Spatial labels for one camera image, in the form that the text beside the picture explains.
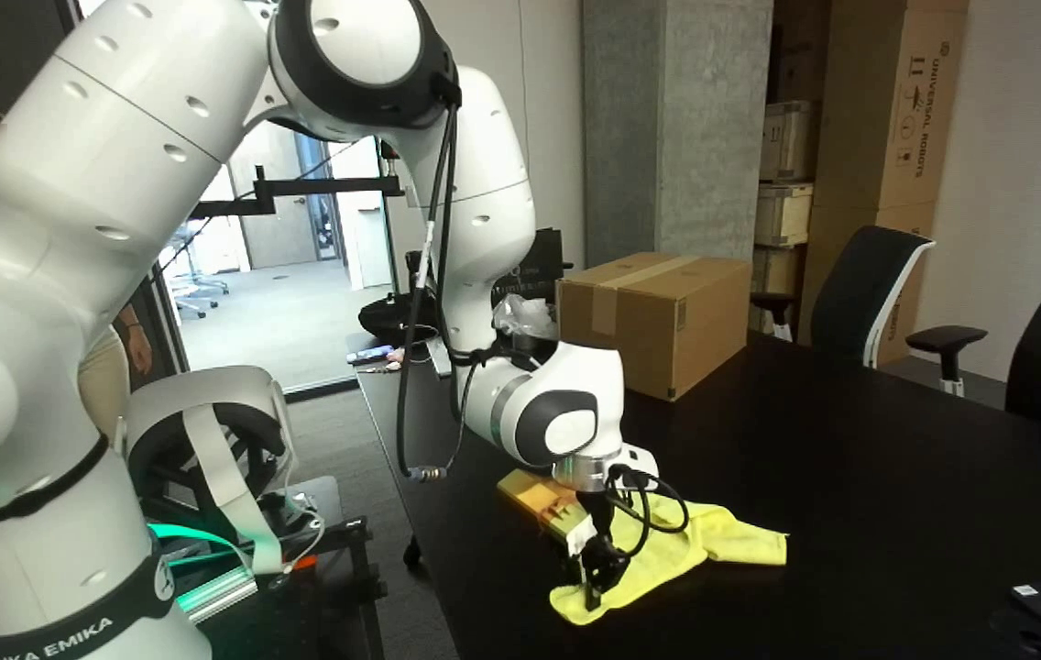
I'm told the white strap headset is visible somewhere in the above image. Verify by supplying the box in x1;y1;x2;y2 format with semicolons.
113;361;305;579

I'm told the tall brown cardboard box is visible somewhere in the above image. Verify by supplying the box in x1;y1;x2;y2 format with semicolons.
873;0;974;237

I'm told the orange handled clamp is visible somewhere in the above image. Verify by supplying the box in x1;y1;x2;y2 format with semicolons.
278;515;370;583

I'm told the black hanging robot cable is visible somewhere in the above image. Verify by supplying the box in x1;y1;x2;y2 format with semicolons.
392;68;487;482

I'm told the yellow microfiber cloth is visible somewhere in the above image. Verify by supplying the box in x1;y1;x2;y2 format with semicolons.
548;486;791;629

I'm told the beige stacked carton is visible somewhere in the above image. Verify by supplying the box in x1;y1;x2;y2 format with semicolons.
756;179;819;249
753;245;806;304
761;94;819;182

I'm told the black looped gripper cable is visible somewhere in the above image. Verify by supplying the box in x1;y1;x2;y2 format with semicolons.
602;463;697;579

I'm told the teal bar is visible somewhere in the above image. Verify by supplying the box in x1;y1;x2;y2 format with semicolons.
147;521;268;619

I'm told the black horizontal bar stand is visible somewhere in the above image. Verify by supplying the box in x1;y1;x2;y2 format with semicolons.
185;168;406;224

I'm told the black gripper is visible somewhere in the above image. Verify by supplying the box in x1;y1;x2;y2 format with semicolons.
569;480;654;616

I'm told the yellow orange wrist camera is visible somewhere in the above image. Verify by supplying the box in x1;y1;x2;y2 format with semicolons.
495;466;598;553

